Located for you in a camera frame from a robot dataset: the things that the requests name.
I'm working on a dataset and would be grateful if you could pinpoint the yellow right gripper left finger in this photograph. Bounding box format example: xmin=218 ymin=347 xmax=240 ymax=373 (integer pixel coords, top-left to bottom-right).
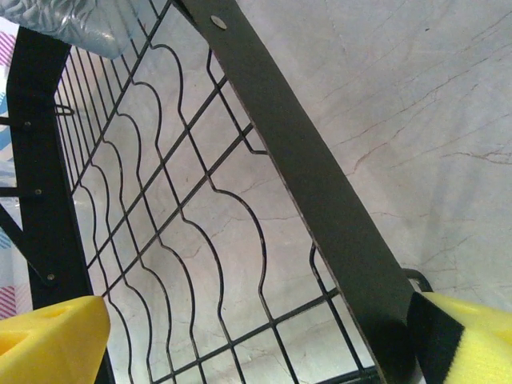
xmin=0 ymin=295 xmax=111 ymax=384

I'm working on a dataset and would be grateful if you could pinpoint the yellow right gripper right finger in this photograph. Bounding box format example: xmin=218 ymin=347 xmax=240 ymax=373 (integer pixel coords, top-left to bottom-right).
xmin=406 ymin=291 xmax=512 ymax=384

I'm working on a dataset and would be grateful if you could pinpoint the black wire dish rack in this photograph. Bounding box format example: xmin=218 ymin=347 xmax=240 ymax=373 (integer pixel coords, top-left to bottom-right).
xmin=0 ymin=0 xmax=435 ymax=384

